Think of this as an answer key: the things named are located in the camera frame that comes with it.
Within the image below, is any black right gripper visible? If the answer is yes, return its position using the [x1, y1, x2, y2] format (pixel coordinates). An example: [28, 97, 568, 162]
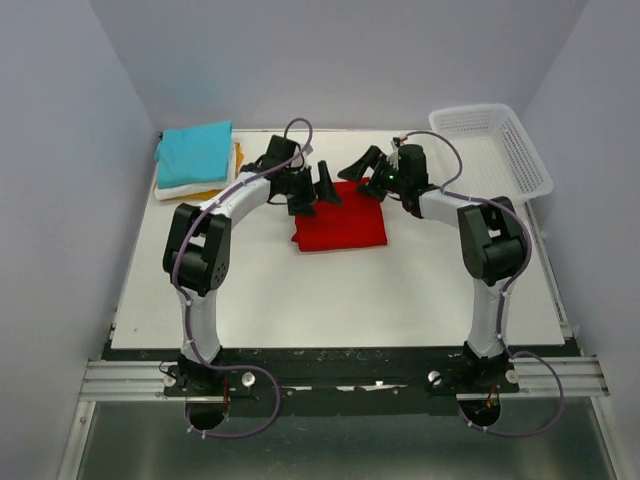
[339, 146, 408, 203]

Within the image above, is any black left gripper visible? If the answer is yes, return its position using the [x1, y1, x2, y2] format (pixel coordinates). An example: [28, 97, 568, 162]
[280, 159, 341, 215]

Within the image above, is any red t shirt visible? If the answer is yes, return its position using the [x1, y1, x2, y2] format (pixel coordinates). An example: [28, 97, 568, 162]
[291, 181, 388, 253]

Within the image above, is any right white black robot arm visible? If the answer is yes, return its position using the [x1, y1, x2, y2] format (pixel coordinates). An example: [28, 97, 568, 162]
[338, 144, 532, 392]

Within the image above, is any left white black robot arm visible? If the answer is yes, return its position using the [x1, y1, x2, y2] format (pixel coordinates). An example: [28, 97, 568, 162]
[162, 135, 341, 395]

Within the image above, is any folded orange t shirt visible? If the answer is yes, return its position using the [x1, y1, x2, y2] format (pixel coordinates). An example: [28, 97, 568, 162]
[191, 141, 244, 200]

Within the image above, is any folded light blue t shirt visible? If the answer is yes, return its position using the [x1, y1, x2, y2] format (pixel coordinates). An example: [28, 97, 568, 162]
[154, 120, 233, 189]

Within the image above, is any white perforated plastic basket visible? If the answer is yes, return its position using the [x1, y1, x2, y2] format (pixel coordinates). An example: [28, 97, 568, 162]
[428, 104, 553, 205]

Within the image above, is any folded white t shirt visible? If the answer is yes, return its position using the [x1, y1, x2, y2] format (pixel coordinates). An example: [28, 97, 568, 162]
[152, 141, 235, 201]

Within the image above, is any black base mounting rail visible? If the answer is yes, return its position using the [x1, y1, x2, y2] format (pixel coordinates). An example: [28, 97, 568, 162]
[102, 343, 521, 416]

